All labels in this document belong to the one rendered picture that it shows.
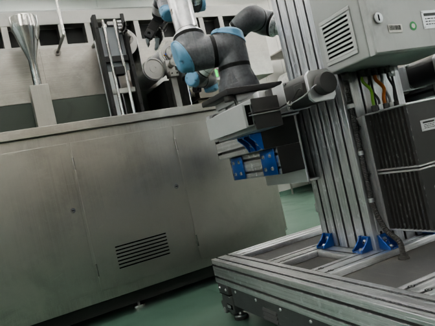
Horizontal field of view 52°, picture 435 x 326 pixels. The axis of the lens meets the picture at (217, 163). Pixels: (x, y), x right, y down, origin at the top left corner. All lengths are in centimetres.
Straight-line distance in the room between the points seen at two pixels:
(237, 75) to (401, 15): 57
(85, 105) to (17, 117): 37
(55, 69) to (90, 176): 89
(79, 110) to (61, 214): 85
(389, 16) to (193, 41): 66
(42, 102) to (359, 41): 166
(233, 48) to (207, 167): 81
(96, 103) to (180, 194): 87
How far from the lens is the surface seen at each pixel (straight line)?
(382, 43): 124
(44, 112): 242
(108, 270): 210
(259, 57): 326
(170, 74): 249
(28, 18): 253
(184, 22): 166
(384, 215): 143
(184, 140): 221
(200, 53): 159
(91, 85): 277
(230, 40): 162
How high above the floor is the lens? 58
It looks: level
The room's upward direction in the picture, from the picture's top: 12 degrees counter-clockwise
